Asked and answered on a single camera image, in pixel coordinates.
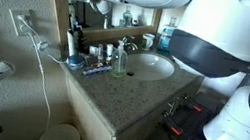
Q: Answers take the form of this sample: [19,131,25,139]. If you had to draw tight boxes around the clear green soap pump bottle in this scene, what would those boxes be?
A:
[109,39,131,79]

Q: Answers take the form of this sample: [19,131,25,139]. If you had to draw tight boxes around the blue round charger base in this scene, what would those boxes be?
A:
[65,53,87,72]

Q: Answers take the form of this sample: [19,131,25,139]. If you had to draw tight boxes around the small white bottle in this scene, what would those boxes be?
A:
[103,43,115,63]

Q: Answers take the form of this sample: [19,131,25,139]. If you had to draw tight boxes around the beige granite topped vanity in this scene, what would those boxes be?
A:
[47,26,210,140]

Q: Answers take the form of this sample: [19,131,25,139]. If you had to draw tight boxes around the white wall outlet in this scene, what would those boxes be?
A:
[4,7,37,40]

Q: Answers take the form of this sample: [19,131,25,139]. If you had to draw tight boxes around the blue mouthwash bottle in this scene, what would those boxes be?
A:
[156,14,179,55]

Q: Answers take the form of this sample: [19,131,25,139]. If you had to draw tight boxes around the white trash bin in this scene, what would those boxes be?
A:
[36,119,84,140]

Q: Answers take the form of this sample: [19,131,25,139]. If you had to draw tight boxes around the white charger cable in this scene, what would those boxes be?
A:
[0,15,73,134]

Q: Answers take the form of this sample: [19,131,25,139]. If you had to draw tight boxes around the dark toiletry bottle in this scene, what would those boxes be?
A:
[72,26,91,54]

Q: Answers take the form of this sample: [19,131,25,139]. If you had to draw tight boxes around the blue white sachet strip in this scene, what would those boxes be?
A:
[81,61,113,82]

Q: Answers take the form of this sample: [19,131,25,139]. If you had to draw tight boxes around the white oval sink basin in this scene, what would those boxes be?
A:
[123,49,178,87]

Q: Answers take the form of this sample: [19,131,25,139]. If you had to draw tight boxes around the wood framed wall mirror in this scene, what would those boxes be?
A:
[37,0,164,60]

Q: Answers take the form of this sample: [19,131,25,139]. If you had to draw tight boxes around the chrome sink faucet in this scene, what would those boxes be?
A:
[116,34,140,54]

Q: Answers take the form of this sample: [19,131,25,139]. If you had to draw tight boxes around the small white toiletry tube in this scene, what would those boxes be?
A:
[87,44,100,58]

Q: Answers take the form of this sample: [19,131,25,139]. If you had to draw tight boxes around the white electric toothbrush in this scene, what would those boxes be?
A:
[61,28,80,59]

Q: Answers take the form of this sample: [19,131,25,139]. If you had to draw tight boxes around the white ceramic mug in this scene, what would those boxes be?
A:
[139,32,156,52]

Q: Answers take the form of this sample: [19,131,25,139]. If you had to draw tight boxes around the black red handled clamp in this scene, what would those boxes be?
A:
[177,92,206,115]
[158,114,186,138]

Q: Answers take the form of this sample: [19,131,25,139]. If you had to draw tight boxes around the dark toiletry tray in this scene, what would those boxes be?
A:
[79,52,115,73]

